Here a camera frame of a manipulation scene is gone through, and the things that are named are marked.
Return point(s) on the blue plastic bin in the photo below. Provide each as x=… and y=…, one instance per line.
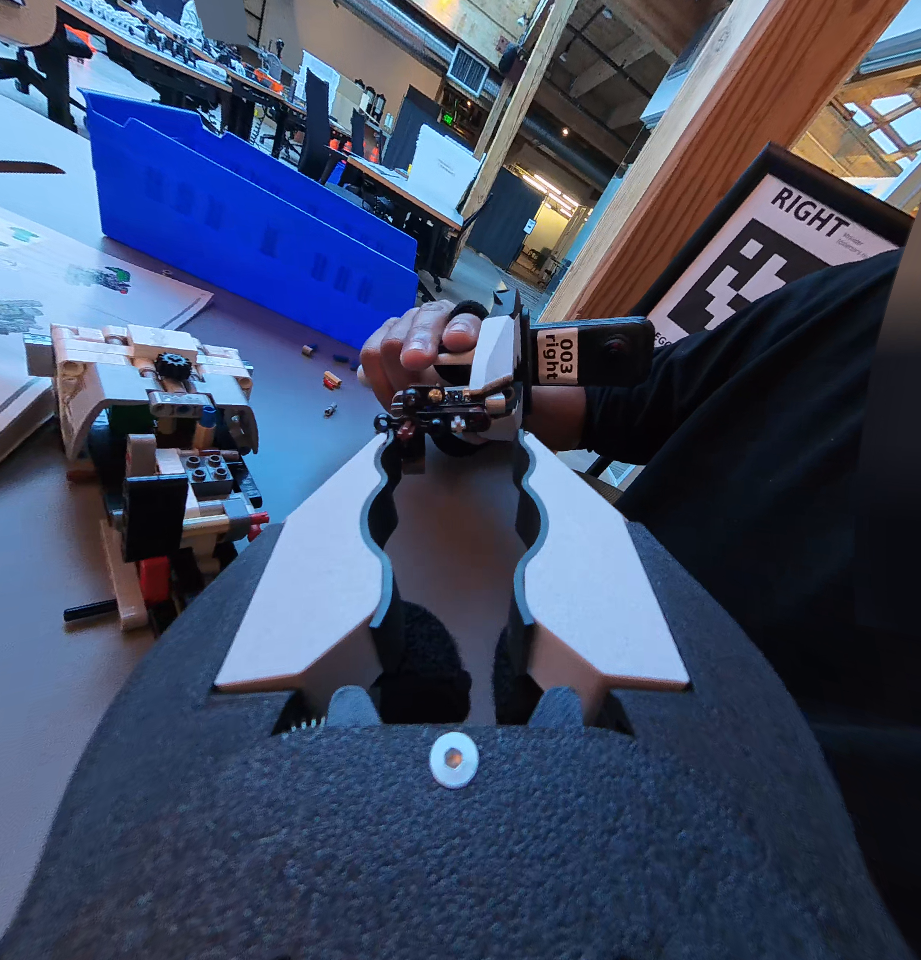
x=243, y=225

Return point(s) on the long background workbench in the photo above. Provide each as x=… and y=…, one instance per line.
x=205, y=75

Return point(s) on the lego instruction booklet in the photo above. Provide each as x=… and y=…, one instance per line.
x=55, y=292

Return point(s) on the thick wooden post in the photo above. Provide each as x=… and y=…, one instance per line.
x=730, y=150

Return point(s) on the person's right forearm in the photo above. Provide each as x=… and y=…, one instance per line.
x=730, y=390

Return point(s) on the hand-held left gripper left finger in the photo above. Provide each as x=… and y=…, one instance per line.
x=303, y=600

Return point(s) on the scattered small lego pins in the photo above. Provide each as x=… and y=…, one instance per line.
x=333, y=379

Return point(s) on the thin wooden post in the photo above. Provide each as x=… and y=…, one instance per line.
x=517, y=112

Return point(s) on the white-topped black desk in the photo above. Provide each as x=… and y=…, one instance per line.
x=400, y=187

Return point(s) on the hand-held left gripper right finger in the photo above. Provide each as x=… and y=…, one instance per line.
x=603, y=600

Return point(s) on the lego gear assembly yellow axle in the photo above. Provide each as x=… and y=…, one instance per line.
x=445, y=405

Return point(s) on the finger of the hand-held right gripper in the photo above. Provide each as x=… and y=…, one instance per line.
x=505, y=420
x=494, y=356

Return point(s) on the person's right hand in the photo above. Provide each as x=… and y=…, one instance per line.
x=400, y=345

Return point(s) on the lego truck chassis assembly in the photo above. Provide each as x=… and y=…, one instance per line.
x=93, y=352

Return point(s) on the white board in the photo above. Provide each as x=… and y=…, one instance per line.
x=445, y=165

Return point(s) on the black framed marker sign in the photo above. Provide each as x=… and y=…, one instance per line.
x=760, y=255

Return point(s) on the wall air vent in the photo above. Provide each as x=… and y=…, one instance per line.
x=468, y=69

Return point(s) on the black partition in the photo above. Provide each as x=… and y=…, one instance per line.
x=505, y=214

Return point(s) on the tall black office chair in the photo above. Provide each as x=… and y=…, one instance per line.
x=316, y=120

